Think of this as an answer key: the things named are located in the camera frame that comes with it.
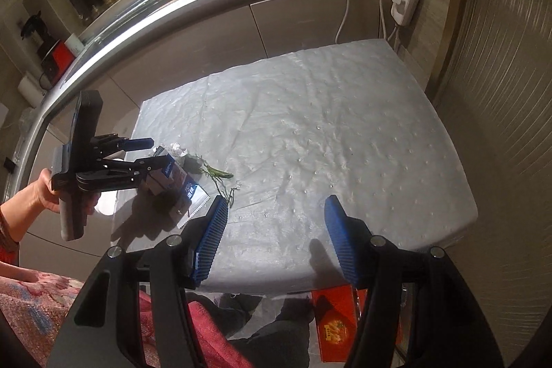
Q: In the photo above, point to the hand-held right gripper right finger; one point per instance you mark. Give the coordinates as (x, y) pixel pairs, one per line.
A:
(343, 234)

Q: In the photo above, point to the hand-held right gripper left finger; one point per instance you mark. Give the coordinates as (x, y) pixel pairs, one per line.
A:
(211, 234)

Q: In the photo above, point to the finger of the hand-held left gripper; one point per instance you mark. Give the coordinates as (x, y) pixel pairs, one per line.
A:
(138, 172)
(140, 144)

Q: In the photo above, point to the blue snack packet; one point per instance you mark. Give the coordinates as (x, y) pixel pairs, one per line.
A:
(168, 169)

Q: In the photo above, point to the person's left forearm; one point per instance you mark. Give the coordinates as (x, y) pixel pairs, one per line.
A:
(21, 213)

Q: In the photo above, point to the person's left hand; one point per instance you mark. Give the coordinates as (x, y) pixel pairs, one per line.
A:
(48, 189)

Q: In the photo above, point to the crumpled white tissue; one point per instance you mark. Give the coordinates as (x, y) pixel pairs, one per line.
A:
(177, 148)

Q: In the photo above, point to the silver blue sachet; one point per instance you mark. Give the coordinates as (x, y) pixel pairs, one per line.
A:
(192, 200)

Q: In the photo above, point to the white cylindrical appliance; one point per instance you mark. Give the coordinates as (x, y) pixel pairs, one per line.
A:
(31, 92)

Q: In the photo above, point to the green vegetable stems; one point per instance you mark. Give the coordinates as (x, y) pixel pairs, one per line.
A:
(215, 172)

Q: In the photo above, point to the red blender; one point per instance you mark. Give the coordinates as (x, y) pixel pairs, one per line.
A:
(62, 57)

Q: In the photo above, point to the white cup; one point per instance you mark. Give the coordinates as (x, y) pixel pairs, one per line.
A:
(74, 44)

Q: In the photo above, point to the red printed box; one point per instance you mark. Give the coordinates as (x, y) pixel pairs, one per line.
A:
(334, 320)

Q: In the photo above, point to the dark cloth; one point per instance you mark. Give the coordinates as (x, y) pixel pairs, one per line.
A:
(276, 333)

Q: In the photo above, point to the grey table cover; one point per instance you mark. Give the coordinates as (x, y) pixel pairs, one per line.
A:
(323, 113)

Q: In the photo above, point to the stainless steel sink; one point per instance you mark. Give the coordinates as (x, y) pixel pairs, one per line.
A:
(142, 1)

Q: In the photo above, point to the person's left leg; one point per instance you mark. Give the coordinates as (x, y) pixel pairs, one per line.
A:
(26, 275)

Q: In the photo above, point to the person's red patterned clothing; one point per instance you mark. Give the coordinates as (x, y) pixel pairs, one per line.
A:
(34, 307)

